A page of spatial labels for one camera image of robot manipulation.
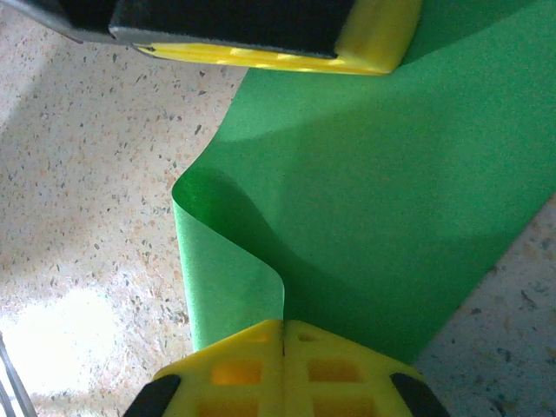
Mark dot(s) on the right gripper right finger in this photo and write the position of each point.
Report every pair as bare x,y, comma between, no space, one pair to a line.
295,373

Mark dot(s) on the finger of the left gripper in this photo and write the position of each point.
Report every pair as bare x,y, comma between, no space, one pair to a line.
217,26

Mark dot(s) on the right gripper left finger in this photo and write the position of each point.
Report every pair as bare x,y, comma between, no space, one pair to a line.
273,369

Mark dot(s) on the aluminium frame rail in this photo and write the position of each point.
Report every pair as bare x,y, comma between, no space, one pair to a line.
5,386

